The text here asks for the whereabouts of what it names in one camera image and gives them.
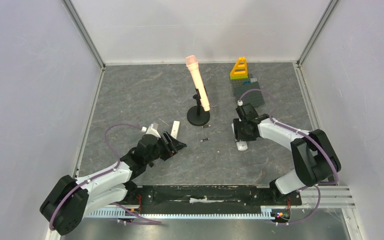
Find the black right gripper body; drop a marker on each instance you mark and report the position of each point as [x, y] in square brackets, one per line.
[242, 131]

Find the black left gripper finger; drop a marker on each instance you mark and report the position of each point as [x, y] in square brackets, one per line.
[171, 141]
[176, 148]

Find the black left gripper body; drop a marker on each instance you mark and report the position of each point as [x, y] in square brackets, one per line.
[164, 151]

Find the white remote control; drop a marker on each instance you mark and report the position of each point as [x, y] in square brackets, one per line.
[241, 145]

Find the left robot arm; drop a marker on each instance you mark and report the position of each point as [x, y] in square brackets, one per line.
[72, 199]

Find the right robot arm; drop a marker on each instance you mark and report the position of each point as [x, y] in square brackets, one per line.
[314, 159]

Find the white boxed remote with display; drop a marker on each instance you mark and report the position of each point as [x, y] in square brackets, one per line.
[175, 129]

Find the black microphone stand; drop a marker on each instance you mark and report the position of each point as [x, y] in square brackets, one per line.
[196, 115]

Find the grey lego baseplate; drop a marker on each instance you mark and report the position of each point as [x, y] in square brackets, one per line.
[248, 93]

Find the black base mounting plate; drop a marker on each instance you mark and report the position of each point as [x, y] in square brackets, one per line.
[207, 199]

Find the lime green lego brick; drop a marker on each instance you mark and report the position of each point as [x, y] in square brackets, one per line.
[239, 77]

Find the pink microphone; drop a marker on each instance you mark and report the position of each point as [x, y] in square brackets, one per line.
[193, 66]

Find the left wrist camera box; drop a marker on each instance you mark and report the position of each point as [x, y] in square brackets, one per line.
[151, 130]

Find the yellow lego frame piece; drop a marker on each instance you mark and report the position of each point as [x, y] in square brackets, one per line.
[240, 67]

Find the white cable duct strip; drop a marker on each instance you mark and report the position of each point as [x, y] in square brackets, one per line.
[114, 212]

